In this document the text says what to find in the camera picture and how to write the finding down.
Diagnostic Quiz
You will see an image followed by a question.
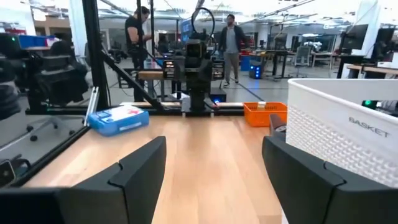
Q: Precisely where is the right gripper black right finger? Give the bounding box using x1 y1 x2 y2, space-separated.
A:
262 136 398 224

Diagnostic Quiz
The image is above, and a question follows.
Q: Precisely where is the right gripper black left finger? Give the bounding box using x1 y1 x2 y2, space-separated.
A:
0 136 167 224

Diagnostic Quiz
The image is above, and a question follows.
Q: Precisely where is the orange plastic basket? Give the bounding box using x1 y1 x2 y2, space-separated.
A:
243 101 289 128

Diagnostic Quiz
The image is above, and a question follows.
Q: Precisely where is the white plastic laundry basket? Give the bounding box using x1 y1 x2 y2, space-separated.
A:
285 77 398 189

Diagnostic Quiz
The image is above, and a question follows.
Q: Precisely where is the large blue storage bin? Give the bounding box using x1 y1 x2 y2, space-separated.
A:
18 34 47 49

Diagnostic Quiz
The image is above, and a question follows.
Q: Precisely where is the person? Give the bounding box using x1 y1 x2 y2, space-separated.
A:
218 14 249 88
124 6 153 102

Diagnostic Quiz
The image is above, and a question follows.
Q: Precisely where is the black box with blue light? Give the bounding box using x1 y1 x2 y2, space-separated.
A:
210 88 228 104

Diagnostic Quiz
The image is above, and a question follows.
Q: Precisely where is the wooden background table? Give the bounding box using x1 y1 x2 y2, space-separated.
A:
138 70 165 81

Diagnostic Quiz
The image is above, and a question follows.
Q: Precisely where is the computer with blue lights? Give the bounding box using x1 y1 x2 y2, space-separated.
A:
249 60 264 80

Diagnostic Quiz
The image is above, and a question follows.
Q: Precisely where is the blue first aid kit box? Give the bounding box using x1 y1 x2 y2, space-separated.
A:
87 105 150 137

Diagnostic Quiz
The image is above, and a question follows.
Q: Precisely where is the silver aluminium extrusion bar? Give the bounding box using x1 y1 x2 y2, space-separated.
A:
83 86 100 127

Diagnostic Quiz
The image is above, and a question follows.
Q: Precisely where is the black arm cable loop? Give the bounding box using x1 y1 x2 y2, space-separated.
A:
190 6 216 43

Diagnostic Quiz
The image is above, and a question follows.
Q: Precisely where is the black diagonal frame strut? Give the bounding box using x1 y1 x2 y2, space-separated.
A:
101 49 165 112

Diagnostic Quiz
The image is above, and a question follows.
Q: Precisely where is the black table edge rail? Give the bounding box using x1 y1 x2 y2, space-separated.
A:
12 126 91 187

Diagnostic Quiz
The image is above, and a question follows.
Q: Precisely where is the black upright frame post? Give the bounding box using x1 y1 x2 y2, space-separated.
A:
81 0 110 110

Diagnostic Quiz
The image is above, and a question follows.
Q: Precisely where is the black frame base bar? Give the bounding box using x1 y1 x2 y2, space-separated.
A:
26 104 184 118

